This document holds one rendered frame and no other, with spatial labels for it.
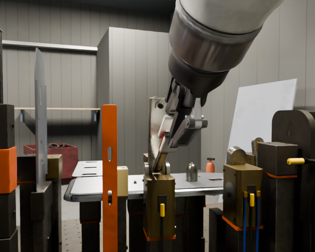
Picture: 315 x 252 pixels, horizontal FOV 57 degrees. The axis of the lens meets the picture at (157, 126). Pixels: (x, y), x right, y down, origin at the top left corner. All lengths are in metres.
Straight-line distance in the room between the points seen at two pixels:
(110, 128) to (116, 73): 4.36
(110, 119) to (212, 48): 0.35
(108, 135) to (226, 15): 0.39
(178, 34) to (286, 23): 3.60
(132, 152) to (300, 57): 2.92
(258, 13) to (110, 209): 0.48
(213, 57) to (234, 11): 0.06
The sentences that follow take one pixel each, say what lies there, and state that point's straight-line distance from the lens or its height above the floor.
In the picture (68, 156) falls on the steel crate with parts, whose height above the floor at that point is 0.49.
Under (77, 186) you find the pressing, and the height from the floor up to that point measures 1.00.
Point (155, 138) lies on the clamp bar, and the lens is 0.61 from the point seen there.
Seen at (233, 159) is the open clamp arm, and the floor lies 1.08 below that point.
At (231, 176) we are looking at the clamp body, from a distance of 0.63.
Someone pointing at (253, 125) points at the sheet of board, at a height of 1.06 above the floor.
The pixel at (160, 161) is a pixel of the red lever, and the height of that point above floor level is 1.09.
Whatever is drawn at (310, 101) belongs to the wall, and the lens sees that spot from 3.49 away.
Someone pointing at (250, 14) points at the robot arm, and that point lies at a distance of 0.27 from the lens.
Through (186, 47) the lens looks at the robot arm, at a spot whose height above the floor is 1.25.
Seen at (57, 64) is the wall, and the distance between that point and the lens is 6.42.
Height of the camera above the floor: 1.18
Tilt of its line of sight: 2 degrees down
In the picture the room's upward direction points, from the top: straight up
